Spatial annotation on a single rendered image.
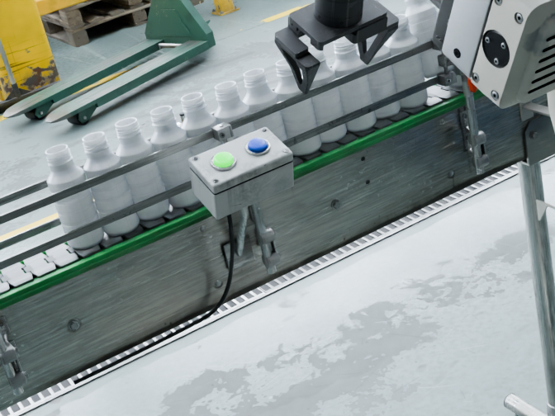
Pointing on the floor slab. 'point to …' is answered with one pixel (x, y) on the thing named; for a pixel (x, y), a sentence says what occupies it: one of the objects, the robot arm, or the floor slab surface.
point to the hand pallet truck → (179, 41)
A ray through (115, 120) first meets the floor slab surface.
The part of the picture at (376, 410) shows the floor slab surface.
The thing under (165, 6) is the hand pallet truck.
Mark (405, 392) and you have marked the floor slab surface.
